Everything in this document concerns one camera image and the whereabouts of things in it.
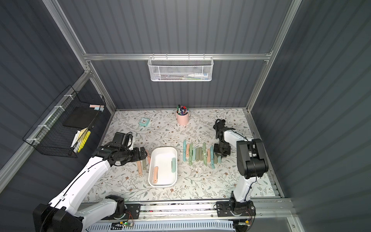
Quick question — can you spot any yellow highlighter pack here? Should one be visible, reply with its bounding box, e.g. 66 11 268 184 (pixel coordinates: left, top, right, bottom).
74 129 91 153

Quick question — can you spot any peach folding fruit knife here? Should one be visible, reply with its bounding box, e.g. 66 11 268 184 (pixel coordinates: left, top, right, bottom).
153 166 158 184

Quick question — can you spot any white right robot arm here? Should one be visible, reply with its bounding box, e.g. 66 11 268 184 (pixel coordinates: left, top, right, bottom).
214 129 269 216

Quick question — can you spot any orange fruit knife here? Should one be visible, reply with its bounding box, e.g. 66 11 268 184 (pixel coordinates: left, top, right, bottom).
186 144 190 159

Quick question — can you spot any mint folding fruit knife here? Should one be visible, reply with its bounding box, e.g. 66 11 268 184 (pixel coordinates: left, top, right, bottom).
171 158 177 173

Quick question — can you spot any pink fruit knife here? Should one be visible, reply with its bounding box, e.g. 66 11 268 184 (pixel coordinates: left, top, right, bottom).
147 152 151 165

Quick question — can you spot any teal ceramic sheathed knife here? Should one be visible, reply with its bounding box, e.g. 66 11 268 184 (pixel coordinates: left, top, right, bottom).
210 146 215 169

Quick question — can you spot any olive folding fruit knife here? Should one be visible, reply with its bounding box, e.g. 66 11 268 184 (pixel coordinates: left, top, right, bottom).
195 148 200 162

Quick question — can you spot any white wire mesh basket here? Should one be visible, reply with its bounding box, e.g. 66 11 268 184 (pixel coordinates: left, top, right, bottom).
147 57 214 82

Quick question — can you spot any black wire wall basket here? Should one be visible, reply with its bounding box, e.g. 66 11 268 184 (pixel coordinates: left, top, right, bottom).
23 89 109 158

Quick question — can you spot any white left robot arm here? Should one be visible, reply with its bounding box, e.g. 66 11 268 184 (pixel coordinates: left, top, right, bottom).
32 147 148 232

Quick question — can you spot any white oval storage box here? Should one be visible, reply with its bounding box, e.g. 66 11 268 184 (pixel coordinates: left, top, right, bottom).
148 147 178 188

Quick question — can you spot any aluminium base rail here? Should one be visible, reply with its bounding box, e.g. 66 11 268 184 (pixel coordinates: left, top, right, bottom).
78 198 290 221

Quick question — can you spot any black notebook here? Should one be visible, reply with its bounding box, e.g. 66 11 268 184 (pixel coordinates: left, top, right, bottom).
62 107 100 129

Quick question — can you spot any pink pen cup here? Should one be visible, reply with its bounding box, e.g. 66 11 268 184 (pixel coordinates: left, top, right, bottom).
176 113 189 126

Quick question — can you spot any peach sheathed fruit knife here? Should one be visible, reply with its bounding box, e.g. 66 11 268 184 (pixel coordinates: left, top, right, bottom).
136 161 143 176

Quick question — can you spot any green fruit knife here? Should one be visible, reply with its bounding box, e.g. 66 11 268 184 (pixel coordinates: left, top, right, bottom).
188 143 193 166

